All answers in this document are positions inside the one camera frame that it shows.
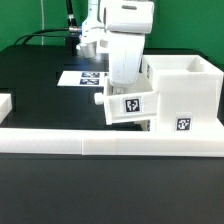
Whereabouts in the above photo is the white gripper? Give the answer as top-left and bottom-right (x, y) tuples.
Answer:
(108, 32), (145, 88)

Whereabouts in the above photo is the white drawer with tag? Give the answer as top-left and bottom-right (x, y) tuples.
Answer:
(93, 71), (158, 126)

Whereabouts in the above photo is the white drawer cabinet box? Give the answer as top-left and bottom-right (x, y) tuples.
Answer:
(142, 55), (224, 132)

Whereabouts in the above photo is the white marker sheet with tags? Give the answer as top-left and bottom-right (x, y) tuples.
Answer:
(57, 71), (108, 87)

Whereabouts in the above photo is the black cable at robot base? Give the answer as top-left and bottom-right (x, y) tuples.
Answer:
(13, 0), (82, 46)

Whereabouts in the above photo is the white U-shaped fence wall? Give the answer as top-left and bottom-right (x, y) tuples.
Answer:
(0, 93), (224, 157)

